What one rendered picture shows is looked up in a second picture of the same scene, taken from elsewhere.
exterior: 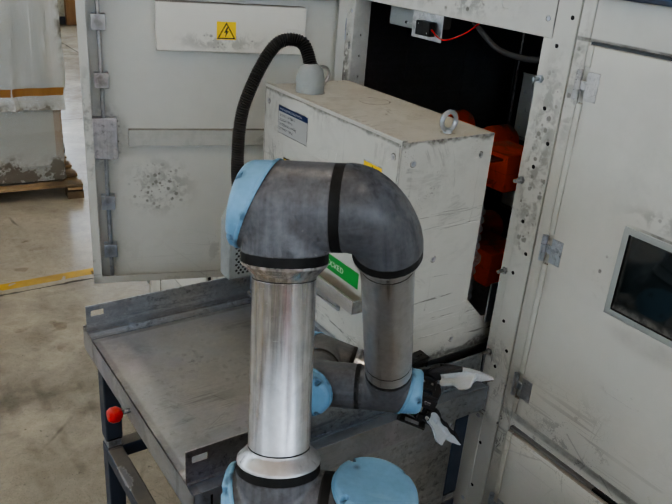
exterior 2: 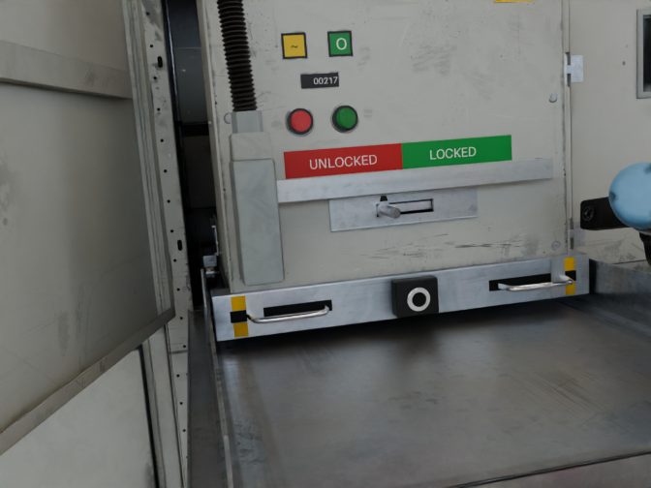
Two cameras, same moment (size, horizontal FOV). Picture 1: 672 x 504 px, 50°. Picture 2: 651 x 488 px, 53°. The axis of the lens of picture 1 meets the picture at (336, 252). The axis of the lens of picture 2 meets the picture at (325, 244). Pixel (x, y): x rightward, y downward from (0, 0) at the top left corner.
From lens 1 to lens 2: 1.59 m
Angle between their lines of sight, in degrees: 64
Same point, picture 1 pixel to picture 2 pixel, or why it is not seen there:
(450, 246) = not seen: hidden behind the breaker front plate
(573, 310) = (608, 115)
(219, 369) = (468, 380)
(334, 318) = (468, 235)
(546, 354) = (592, 178)
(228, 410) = (608, 376)
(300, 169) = not seen: outside the picture
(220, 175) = (46, 158)
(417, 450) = not seen: hidden behind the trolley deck
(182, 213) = (12, 256)
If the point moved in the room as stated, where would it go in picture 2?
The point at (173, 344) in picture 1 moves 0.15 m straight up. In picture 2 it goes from (356, 416) to (346, 264)
